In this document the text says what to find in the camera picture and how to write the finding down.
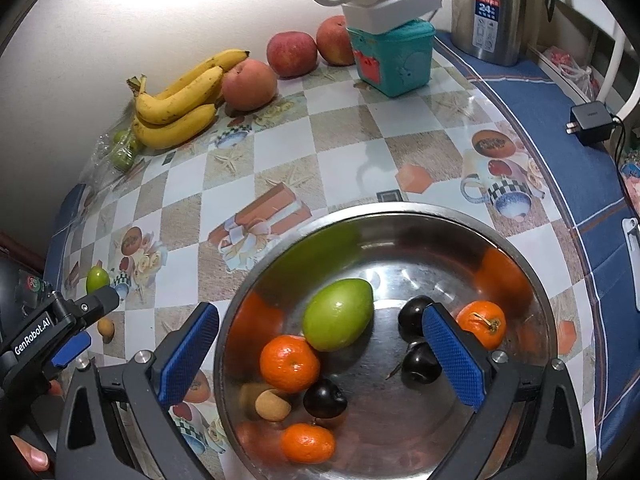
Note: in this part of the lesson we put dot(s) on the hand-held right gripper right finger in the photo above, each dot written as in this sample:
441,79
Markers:
452,360

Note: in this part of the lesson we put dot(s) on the black charger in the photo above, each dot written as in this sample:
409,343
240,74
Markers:
592,124

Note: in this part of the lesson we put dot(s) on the large green mango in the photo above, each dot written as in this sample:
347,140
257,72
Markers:
339,315

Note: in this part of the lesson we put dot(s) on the stainless steel kettle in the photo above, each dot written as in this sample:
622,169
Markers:
492,10

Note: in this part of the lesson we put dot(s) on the clear bag of green jujubes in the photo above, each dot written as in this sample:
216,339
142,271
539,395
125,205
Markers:
120,155

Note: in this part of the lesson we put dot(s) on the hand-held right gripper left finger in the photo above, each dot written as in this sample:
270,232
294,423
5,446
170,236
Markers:
185,360

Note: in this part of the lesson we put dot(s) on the teal plastic box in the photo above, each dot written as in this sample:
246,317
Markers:
400,60

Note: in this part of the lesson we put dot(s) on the dark plum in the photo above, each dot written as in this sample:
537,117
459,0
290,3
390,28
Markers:
325,399
420,364
411,316

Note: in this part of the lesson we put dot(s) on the floral printed cloth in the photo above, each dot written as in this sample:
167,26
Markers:
631,165

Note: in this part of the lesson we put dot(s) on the yellow banana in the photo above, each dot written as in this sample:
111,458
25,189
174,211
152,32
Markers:
210,67
175,100
172,130

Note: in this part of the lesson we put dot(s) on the stainless steel bowl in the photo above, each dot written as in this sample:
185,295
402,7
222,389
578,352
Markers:
390,425

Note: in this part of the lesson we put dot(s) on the orange tangerine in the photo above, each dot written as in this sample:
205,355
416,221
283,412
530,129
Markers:
307,443
289,364

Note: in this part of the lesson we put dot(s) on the white curved tube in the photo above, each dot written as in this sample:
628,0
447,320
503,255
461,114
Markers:
612,75

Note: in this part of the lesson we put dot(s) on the person's left hand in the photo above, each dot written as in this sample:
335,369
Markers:
32,456

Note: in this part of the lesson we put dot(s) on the red apple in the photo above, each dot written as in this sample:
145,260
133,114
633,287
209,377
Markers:
291,54
249,85
334,40

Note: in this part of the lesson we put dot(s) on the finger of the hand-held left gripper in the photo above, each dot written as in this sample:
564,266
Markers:
70,350
97,305

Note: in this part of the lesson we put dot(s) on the small green jujube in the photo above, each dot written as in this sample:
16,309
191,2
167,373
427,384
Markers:
97,280

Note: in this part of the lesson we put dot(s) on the white plastic object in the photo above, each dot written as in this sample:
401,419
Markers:
631,232

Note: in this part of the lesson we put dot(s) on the tan longan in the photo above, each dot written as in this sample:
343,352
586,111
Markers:
272,405
106,330

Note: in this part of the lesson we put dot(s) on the tangerine with stem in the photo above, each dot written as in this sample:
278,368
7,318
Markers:
477,322

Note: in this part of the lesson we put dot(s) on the checkered printed tablecloth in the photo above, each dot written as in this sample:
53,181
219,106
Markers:
350,160

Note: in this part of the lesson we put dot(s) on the white power strip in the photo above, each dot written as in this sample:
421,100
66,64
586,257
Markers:
390,2

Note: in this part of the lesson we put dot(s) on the pink plastic bag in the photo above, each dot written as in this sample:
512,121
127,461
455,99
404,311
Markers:
570,70

